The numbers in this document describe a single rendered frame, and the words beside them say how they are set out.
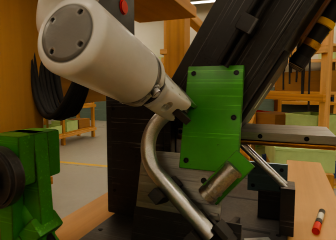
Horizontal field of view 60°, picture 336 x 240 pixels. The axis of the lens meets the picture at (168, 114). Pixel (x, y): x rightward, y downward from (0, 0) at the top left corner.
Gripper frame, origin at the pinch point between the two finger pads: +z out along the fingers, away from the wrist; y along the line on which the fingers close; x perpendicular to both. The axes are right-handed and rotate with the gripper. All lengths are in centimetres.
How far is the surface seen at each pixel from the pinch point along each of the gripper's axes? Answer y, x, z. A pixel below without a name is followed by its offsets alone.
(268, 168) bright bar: -19.8, -4.1, 18.4
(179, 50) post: 48, -9, 71
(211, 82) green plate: -1.0, -7.8, 2.8
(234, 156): -14.9, -1.4, 2.6
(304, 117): 5, -61, 278
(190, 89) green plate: 1.1, -3.7, 2.8
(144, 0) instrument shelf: 41.6, -10.8, 21.8
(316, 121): -7, -64, 270
